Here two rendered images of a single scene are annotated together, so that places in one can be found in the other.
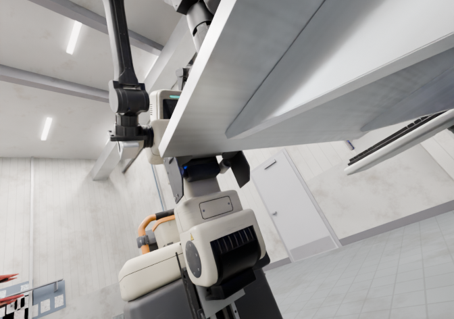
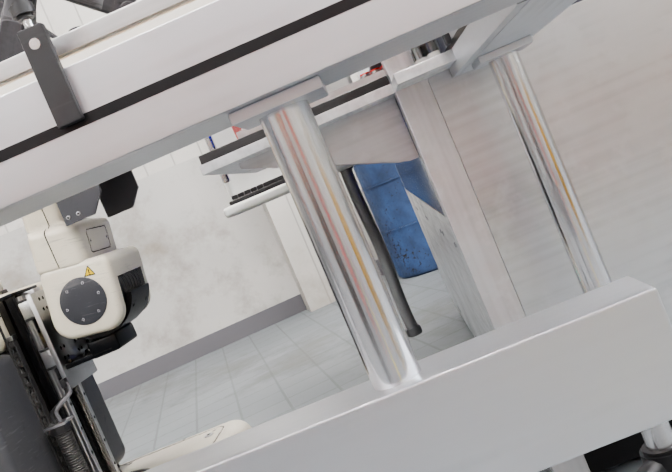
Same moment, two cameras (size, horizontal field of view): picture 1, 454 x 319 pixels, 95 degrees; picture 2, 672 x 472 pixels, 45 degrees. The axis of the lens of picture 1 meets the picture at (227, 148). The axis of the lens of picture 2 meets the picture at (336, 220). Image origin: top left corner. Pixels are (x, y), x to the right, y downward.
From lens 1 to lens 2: 1.44 m
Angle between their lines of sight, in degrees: 52
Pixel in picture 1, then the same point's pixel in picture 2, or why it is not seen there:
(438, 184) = (265, 270)
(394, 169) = (201, 234)
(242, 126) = (260, 164)
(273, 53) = not seen: hidden behind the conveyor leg
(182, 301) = (17, 381)
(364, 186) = not seen: hidden behind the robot
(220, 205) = (101, 237)
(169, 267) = not seen: outside the picture
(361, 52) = (337, 155)
